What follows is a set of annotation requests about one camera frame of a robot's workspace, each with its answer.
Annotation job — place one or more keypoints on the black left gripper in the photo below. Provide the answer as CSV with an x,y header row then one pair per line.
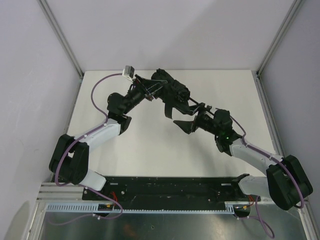
x,y
144,89

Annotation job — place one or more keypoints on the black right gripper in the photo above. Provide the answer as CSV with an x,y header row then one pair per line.
x,y
196,120

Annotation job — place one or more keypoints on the black folding umbrella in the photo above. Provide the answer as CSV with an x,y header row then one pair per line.
x,y
174,94

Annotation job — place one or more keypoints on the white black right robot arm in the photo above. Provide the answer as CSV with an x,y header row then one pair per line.
x,y
228,141

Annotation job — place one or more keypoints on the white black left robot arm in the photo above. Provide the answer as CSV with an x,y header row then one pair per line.
x,y
70,159

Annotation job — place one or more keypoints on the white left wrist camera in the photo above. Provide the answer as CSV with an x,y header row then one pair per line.
x,y
128,72

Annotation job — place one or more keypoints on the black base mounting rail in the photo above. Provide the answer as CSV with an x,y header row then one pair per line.
x,y
175,193

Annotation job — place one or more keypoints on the left aluminium frame post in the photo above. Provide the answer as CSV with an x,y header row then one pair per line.
x,y
51,19

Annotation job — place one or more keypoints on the aluminium frame post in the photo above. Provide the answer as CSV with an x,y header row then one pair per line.
x,y
51,19
281,33

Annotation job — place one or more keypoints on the aluminium frame side rail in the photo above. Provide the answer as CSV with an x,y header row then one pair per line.
x,y
270,112

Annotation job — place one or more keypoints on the right aluminium frame post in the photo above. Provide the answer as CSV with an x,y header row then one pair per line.
x,y
281,33

